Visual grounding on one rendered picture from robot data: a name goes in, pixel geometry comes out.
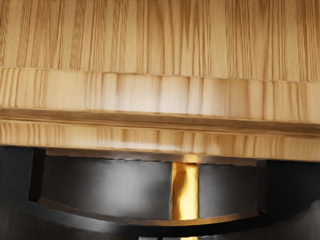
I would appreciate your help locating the black cabinet with wooden top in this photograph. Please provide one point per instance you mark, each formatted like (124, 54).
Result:
(105, 185)

